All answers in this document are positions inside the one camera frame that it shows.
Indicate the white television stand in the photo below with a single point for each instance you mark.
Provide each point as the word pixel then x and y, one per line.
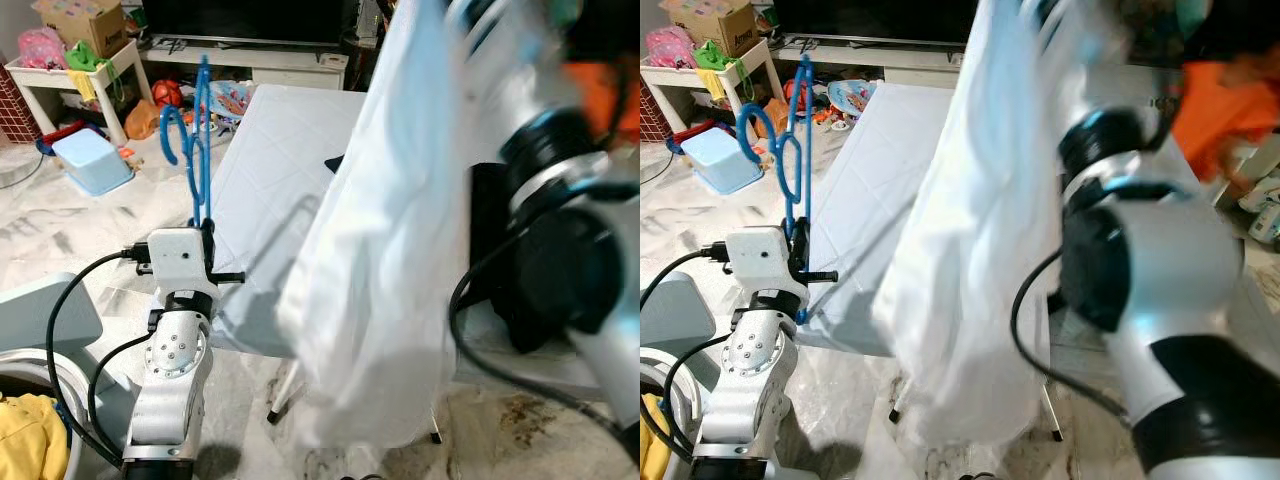
pixel 900 65
pixel 290 65

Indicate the light blue plastic stool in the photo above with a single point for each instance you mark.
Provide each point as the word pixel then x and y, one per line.
pixel 720 160
pixel 90 165

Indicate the light blue child chair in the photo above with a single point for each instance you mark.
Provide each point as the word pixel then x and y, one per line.
pixel 40 320
pixel 665 320

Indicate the patterned blue baby bouncer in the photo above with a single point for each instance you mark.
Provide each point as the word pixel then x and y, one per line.
pixel 228 100
pixel 850 100

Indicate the blue plastic hanger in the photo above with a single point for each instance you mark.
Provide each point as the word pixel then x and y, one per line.
pixel 203 120
pixel 804 120

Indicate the black television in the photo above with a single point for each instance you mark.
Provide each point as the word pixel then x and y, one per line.
pixel 250 20
pixel 870 20

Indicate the yellow shirt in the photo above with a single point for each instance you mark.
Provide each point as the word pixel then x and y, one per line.
pixel 652 440
pixel 30 440

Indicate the small yellow cloth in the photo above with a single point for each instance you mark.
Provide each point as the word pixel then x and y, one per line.
pixel 85 85
pixel 711 85

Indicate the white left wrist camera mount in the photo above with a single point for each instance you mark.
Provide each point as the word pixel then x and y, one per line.
pixel 758 258
pixel 180 258

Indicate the orange shirt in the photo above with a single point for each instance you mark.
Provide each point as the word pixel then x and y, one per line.
pixel 1215 110
pixel 600 100

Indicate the small white table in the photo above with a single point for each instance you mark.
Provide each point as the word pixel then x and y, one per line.
pixel 40 75
pixel 672 75

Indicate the white laundry basket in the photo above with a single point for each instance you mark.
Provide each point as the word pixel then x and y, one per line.
pixel 70 400
pixel 690 410

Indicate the pink bag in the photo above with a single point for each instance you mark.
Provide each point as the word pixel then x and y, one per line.
pixel 670 47
pixel 42 48

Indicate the light grey folding table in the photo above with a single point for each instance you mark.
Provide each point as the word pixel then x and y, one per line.
pixel 870 180
pixel 270 180

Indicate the white shirt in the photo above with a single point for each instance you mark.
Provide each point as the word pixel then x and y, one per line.
pixel 980 260
pixel 380 250

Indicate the red ball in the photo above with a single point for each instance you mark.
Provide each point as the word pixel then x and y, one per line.
pixel 168 93
pixel 790 92

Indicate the cardboard box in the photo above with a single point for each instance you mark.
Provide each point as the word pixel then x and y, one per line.
pixel 715 25
pixel 85 25

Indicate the orange bag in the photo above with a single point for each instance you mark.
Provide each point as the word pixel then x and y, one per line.
pixel 778 118
pixel 142 120

